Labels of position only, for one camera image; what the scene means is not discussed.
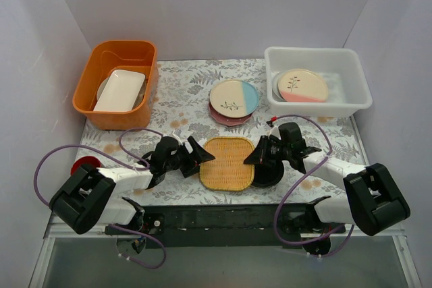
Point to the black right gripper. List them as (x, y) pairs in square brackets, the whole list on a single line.
[(266, 152)]

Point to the red lacquer cup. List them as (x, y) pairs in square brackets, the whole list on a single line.
[(86, 160)]

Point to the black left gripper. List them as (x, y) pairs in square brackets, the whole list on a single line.
[(189, 160)]

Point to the dark pink scalloped plate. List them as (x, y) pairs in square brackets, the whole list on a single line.
[(227, 121)]

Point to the black gold-rimmed bowl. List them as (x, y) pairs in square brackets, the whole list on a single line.
[(268, 176)]

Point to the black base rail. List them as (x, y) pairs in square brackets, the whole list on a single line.
[(225, 225)]

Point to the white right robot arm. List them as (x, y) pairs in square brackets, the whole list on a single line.
[(373, 201)]

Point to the white ribbed soup plate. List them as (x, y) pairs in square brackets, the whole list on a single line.
[(275, 87)]

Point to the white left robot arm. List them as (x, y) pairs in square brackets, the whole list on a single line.
[(97, 195)]

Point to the orange plastic bin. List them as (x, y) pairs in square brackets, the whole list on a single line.
[(132, 55)]

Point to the white plastic bin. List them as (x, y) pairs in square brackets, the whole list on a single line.
[(340, 68)]

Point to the cream and blue plate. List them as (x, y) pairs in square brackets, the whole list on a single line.
[(234, 98)]

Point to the yellow woven bamboo tray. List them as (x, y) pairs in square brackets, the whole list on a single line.
[(227, 172)]

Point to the white rectangular dish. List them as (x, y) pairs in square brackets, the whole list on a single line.
[(120, 91)]

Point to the floral table mat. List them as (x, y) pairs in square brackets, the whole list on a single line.
[(181, 103)]

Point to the cream and pink plate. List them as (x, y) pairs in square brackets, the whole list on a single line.
[(303, 86)]

